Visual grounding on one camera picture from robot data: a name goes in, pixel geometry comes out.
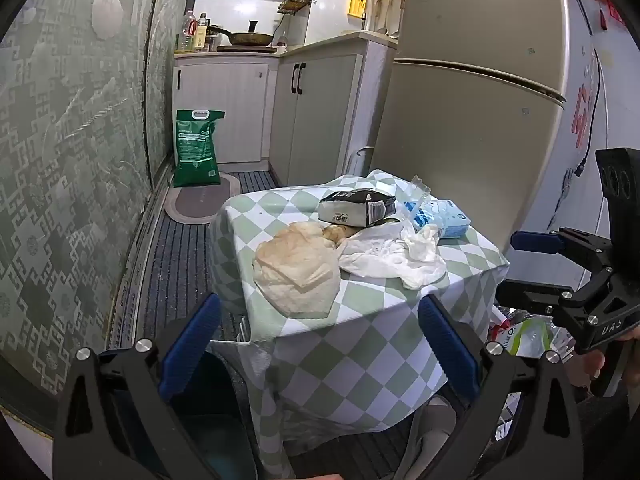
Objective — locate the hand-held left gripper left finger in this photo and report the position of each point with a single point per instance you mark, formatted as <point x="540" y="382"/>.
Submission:
<point x="192" y="345"/>

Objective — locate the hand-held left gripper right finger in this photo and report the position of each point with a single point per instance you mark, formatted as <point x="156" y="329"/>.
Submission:
<point x="447" y="345"/>

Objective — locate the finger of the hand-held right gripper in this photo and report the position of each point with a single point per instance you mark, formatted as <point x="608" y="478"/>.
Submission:
<point x="525" y="295"/>
<point x="535" y="242"/>

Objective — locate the blue white tissue pack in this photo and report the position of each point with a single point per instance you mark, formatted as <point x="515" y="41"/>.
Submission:
<point x="450" y="220"/>

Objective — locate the white tissue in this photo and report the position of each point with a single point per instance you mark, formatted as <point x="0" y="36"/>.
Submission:
<point x="422" y="260"/>

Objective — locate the brown paper bag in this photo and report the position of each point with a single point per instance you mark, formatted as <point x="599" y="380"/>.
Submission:
<point x="295" y="270"/>

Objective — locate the clear plastic container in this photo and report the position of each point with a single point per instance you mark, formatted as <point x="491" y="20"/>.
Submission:
<point x="417" y="187"/>

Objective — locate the person's right hand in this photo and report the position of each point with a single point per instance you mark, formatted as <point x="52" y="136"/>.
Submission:
<point x="587" y="367"/>

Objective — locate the white green plastic bag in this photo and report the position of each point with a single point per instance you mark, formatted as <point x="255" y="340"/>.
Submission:
<point x="522" y="337"/>

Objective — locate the green white checkered tablecloth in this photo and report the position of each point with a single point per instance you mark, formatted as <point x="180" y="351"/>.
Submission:
<point x="380" y="340"/>

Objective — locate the grey striped floor mat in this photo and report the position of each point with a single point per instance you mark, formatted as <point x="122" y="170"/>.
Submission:
<point x="170" y="260"/>

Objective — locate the oval grey floor mat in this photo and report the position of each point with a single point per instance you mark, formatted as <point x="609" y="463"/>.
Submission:
<point x="200" y="202"/>

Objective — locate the beige refrigerator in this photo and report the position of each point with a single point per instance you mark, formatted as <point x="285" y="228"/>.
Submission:
<point x="465" y="110"/>

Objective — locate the black white food packet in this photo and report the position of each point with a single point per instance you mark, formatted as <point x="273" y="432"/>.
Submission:
<point x="357" y="207"/>

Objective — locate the green rice bag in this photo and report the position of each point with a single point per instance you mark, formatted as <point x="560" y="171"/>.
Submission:
<point x="197" y="150"/>

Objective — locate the patterned frosted sliding door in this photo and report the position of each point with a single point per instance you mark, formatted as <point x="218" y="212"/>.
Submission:
<point x="75" y="160"/>

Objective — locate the white kitchen cabinet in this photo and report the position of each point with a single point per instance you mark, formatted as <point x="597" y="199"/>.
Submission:
<point x="225" y="105"/>

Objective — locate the cooking oil bottle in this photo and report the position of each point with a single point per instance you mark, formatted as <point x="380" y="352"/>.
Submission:
<point x="202" y="34"/>

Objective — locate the frying pan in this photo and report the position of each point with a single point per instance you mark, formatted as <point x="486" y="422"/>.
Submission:
<point x="250" y="38"/>

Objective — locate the clear bottle with red cap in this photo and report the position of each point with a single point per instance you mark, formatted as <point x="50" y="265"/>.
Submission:
<point x="188" y="32"/>

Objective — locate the red wall sticker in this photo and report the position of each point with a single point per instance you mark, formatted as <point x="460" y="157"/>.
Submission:
<point x="581" y="115"/>

